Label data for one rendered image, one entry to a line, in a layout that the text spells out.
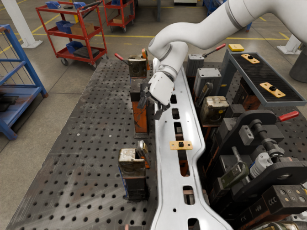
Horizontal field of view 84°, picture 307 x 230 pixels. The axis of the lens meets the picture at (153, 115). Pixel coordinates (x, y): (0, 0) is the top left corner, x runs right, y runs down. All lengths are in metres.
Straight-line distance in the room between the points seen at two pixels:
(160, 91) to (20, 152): 1.88
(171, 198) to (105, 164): 0.51
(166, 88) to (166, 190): 0.35
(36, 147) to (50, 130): 0.23
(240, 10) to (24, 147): 2.20
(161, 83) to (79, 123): 0.73
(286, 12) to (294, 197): 0.43
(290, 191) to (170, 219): 0.30
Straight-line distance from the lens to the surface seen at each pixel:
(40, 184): 1.05
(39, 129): 2.40
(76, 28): 3.00
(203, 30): 0.61
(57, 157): 1.10
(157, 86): 0.62
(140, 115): 0.93
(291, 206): 0.52
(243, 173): 0.54
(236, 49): 1.00
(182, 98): 0.84
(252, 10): 0.57
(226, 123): 0.66
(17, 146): 2.36
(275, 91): 0.74
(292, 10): 0.56
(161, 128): 0.69
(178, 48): 0.71
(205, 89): 0.78
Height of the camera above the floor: 1.53
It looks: 45 degrees down
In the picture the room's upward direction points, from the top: straight up
